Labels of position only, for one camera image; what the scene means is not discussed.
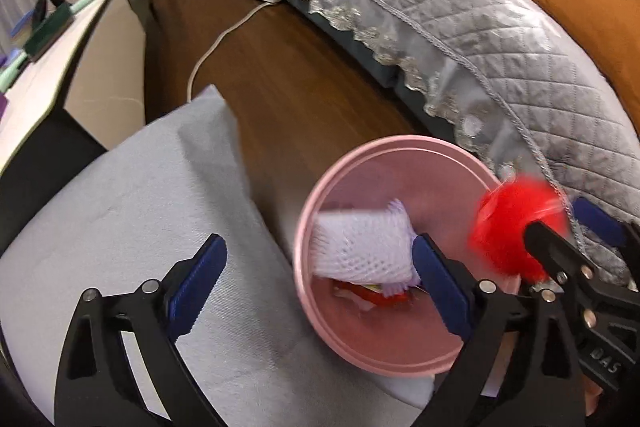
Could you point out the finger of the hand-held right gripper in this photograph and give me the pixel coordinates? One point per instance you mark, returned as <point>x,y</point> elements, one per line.
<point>595,219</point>
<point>550,247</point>

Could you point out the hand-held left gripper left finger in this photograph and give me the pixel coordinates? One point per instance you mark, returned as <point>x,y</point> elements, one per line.
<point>197,287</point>

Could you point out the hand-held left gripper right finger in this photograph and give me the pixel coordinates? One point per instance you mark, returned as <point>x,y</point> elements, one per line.
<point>442,287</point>

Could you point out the pink plastic bin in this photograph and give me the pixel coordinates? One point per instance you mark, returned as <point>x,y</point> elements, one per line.
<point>390,337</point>

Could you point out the pale purple foam net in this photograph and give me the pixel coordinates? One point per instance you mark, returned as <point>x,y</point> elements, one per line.
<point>360,252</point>

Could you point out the white coffee table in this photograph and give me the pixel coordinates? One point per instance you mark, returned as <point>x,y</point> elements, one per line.
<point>65,72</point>

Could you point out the grey quilted sofa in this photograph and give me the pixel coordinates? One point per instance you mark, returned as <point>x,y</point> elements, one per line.
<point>425,7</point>

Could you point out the mint green mat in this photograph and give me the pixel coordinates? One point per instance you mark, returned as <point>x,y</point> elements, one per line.
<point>10,74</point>

